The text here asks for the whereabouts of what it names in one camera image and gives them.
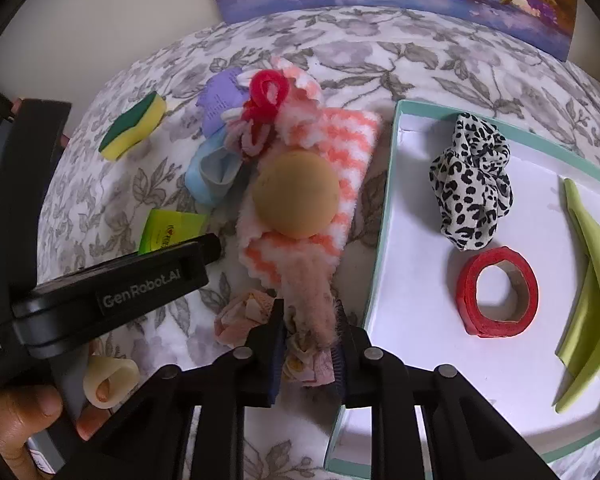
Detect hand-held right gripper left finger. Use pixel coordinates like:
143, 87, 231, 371
77, 297, 287, 480

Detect floral canvas painting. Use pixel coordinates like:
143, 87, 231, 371
197, 0, 581, 63

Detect purple cloth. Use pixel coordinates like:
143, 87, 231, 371
197, 66, 253, 136

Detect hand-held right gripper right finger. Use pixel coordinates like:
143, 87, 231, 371
332, 300, 561, 480

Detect cream rubber loop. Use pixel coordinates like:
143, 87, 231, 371
83, 354, 140, 408

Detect yellow green sponge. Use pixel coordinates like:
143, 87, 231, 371
98, 91, 167, 162

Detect tan round puff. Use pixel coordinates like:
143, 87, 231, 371
251, 150, 340, 238

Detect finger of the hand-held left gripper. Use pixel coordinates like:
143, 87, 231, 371
130, 234, 222, 267

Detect red tape roll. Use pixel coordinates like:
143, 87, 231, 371
456, 246, 539, 339

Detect person's left hand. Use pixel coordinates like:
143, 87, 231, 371
0, 384, 63, 480

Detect teal-edged white box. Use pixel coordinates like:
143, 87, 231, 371
324, 99, 600, 480

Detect leopard print scrunchie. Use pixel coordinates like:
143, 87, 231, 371
428, 112, 515, 252

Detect light blue face mask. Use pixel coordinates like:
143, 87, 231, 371
185, 132, 246, 207

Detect pink white fluffy cloth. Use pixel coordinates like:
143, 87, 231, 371
235, 57, 383, 291

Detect pink fuzzy sock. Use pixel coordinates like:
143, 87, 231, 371
280, 247, 343, 351

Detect green tissue pack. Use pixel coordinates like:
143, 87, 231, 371
138, 208, 208, 256

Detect red pink pipe cleaners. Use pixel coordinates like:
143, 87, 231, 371
225, 70, 292, 161

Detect pink floral scrunchie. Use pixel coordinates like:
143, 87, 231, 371
214, 290, 341, 388

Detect lime green cloth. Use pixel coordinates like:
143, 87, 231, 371
554, 177, 600, 415

